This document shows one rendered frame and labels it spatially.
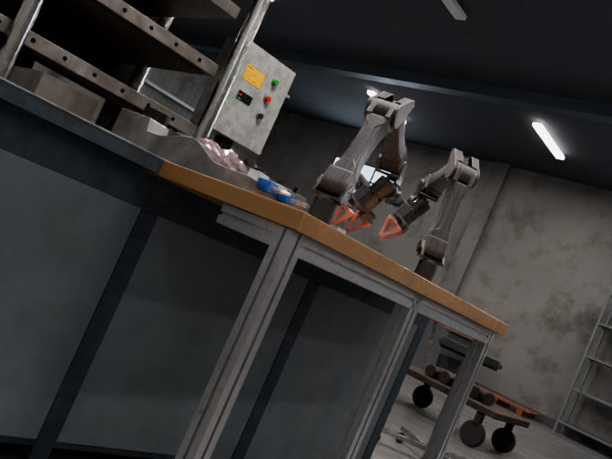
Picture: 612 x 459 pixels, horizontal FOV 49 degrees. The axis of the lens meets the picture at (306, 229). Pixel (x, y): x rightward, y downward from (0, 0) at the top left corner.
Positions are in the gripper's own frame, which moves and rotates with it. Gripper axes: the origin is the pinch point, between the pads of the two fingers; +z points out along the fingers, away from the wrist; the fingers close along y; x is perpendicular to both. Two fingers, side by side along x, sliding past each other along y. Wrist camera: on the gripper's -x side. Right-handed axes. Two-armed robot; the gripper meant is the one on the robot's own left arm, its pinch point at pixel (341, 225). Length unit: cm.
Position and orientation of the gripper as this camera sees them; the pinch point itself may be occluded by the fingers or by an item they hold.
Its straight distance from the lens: 205.2
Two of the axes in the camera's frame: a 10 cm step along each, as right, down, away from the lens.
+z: -7.0, 6.6, 2.6
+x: 4.2, 6.8, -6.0
